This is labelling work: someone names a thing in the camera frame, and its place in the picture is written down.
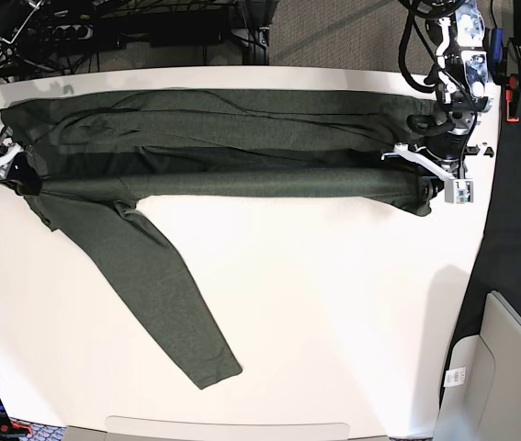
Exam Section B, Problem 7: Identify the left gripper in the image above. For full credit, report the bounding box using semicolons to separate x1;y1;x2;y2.
381;130;494;182

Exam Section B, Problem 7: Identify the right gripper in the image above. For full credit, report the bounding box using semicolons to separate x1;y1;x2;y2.
0;138;35;193

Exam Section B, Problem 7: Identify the dark green long-sleeve shirt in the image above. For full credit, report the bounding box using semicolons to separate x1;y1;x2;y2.
1;89;441;389

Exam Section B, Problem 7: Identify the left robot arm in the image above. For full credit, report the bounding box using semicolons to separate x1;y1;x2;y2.
391;1;495;188

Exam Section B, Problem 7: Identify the red clamp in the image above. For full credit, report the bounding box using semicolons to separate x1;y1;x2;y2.
505;74;521;123

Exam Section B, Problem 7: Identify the beige plastic bin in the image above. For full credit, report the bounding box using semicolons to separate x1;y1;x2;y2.
433;291;521;441

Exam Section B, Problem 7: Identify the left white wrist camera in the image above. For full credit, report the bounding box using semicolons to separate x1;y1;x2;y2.
444;179;474;205

